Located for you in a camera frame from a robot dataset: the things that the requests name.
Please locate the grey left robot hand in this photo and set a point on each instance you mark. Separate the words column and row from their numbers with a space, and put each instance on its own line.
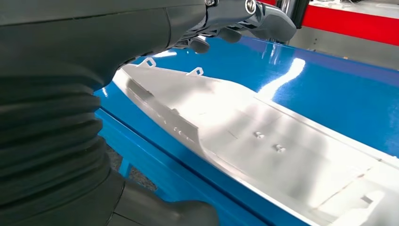
column 93, row 37

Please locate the blue metal shelf rack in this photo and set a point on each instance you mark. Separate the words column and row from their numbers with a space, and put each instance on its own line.
column 327, row 93

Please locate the red barrier belt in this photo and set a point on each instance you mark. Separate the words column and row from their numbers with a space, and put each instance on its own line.
column 268, row 1
column 343, row 25

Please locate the black stanchion post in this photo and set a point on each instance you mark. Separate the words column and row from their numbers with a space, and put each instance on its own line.
column 300, row 12

